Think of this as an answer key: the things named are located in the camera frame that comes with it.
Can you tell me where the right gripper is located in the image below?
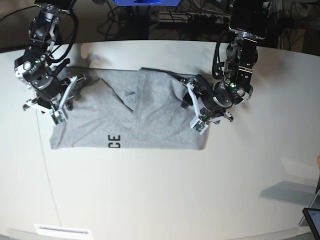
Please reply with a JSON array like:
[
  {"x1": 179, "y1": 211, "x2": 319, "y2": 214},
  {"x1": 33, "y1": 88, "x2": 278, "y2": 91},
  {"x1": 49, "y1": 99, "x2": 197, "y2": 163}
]
[{"x1": 34, "y1": 77, "x2": 75, "y2": 111}]

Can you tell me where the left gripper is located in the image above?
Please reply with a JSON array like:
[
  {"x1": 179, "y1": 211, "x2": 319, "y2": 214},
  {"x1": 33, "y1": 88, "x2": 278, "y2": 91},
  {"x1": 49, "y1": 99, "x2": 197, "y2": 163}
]
[{"x1": 181, "y1": 84, "x2": 240, "y2": 115}]

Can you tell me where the grey T-shirt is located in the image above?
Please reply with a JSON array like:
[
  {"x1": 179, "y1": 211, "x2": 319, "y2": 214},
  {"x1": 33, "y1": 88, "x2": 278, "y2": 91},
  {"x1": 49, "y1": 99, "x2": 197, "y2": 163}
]
[{"x1": 50, "y1": 67, "x2": 206, "y2": 150}]

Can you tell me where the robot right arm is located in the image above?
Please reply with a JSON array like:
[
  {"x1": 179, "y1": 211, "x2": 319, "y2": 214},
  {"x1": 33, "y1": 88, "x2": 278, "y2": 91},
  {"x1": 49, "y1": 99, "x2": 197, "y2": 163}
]
[{"x1": 14, "y1": 0, "x2": 79, "y2": 111}]

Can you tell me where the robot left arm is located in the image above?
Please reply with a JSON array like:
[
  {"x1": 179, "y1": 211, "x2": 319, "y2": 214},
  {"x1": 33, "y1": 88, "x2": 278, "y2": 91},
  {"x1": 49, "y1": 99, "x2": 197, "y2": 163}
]
[{"x1": 191, "y1": 0, "x2": 269, "y2": 117}]

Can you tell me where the white paper label strip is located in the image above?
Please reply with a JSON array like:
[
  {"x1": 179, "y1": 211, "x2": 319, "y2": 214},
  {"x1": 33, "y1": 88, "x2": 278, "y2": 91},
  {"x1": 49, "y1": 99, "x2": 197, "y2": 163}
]
[{"x1": 34, "y1": 224, "x2": 92, "y2": 240}]

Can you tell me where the tablet with stand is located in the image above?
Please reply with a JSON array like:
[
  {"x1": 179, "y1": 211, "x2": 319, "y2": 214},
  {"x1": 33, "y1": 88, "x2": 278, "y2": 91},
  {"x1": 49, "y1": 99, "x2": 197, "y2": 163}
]
[{"x1": 299, "y1": 179, "x2": 320, "y2": 240}]

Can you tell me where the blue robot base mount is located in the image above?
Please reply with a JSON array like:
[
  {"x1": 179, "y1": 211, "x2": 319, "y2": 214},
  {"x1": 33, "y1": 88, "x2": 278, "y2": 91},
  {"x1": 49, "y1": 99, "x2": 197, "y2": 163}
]
[{"x1": 112, "y1": 0, "x2": 180, "y2": 7}]

